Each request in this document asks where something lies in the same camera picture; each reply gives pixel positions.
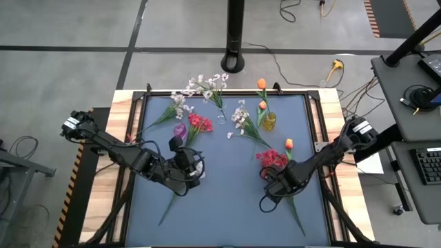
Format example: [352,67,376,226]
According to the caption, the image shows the black mat orange stripes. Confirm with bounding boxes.
[363,0,420,39]

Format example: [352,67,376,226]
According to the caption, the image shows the white paper sheet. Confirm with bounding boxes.
[354,136,385,175]

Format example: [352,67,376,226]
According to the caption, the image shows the black mat yellow stripes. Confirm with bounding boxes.
[51,107,112,248]

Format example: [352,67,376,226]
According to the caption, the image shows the blue table mat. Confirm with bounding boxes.
[125,93,331,247]

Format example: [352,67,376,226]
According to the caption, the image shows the black keyboard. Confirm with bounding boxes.
[409,147,441,186]

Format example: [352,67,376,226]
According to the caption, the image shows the looped black floor cable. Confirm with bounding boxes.
[278,0,302,23]

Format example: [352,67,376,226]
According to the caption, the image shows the black desk beam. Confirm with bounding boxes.
[353,123,404,165]

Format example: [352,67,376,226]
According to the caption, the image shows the long black floor cable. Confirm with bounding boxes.
[240,41,345,89]

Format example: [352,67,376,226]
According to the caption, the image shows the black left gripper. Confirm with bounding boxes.
[167,135,207,196]

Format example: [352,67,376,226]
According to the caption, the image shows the white artificial flower bunch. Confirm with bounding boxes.
[158,161,207,227]
[181,72,230,121]
[226,99,272,149]
[136,90,196,137]

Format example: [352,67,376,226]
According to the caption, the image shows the black round stand base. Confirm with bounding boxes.
[399,84,441,113]

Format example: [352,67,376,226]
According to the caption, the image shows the black diagonal pole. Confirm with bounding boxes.
[384,8,441,68]

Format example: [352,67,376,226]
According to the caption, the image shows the red artificial flower bunch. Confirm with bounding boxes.
[254,148,307,238]
[181,114,214,149]

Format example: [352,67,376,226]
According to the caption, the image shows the gray looped floor cable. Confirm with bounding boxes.
[8,135,39,160]

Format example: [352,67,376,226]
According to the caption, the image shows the black stand pole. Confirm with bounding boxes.
[220,0,246,74]

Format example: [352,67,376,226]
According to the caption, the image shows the gray desk top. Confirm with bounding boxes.
[370,51,441,143]

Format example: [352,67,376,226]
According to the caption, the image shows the yellow plug with cable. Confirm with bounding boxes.
[325,59,345,83]

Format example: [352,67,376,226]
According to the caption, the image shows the clear glass vase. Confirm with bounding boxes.
[215,107,228,125]

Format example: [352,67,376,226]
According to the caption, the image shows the purple glass vase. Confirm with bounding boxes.
[173,123,189,141]

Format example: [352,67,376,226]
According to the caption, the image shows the orange floor cable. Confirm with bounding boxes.
[318,0,338,18]

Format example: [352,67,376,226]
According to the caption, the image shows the yellow glass vase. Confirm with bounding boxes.
[262,112,278,132]

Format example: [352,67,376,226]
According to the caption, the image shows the gray keyboard shelf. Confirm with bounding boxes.
[391,139,441,227]

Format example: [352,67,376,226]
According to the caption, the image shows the dark gripper cable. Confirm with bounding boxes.
[258,194,280,214]

